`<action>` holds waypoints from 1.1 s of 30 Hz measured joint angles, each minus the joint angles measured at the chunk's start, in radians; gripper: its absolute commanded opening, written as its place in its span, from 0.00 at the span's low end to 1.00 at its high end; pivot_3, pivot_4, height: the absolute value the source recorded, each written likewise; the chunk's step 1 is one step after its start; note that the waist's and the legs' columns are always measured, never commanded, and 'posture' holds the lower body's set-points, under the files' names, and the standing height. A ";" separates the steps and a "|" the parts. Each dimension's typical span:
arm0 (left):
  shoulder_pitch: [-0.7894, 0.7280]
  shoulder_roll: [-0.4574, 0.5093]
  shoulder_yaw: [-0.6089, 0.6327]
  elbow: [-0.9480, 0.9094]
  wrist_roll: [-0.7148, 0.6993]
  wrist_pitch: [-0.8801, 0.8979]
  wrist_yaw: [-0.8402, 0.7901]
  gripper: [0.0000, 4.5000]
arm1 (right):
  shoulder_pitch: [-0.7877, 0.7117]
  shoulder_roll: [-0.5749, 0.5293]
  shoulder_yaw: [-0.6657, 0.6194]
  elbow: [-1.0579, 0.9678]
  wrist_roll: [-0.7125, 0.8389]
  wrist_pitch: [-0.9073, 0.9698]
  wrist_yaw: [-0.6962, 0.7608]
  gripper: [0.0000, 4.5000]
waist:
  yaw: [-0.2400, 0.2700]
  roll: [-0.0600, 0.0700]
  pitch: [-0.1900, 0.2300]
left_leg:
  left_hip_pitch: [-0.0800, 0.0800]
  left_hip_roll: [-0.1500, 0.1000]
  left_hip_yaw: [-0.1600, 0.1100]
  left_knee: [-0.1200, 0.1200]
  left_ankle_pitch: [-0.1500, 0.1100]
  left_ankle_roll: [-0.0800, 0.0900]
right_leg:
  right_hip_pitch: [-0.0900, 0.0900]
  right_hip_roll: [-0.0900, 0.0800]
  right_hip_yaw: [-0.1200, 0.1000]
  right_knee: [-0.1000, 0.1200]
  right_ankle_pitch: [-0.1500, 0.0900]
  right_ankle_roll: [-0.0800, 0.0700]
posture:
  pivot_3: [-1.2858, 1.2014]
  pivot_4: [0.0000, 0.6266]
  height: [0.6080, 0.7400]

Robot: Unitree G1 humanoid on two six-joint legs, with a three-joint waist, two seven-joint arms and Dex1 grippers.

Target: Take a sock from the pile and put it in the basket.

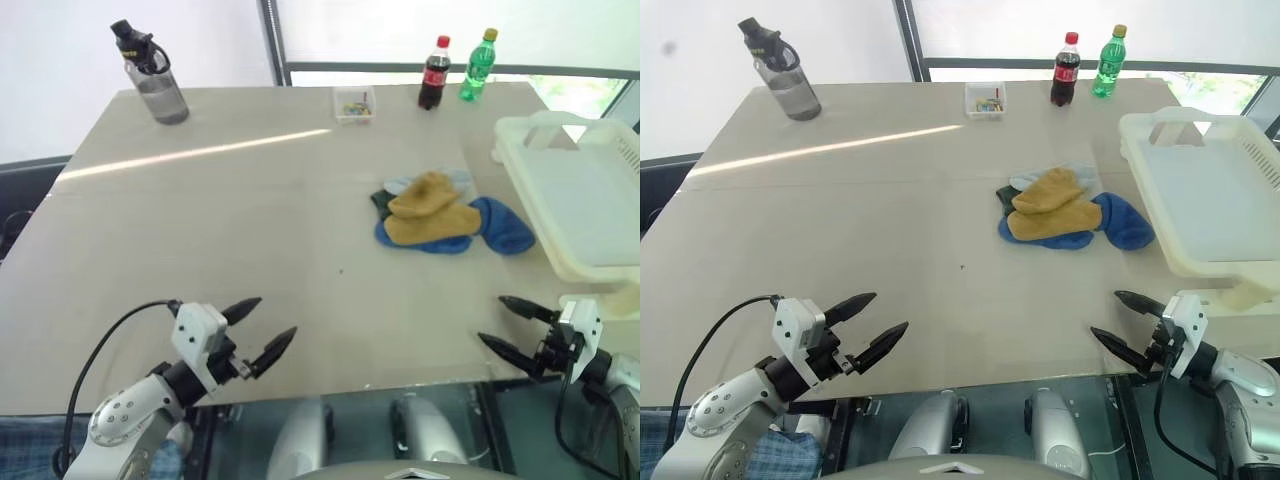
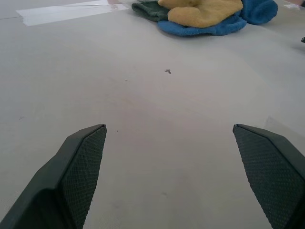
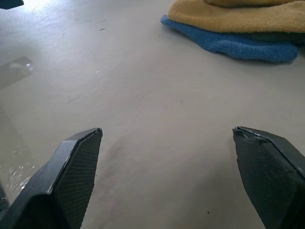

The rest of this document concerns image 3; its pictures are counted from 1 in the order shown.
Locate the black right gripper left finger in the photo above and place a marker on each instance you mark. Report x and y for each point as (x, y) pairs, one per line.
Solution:
(71, 171)

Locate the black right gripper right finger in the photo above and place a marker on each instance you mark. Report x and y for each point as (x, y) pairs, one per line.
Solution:
(269, 179)

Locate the mustard yellow terry sock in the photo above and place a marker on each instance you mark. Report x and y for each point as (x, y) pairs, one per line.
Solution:
(214, 19)

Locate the dark object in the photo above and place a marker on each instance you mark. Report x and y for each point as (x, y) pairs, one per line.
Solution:
(9, 3)

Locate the blue towel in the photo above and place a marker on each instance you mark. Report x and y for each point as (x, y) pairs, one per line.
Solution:
(238, 47)

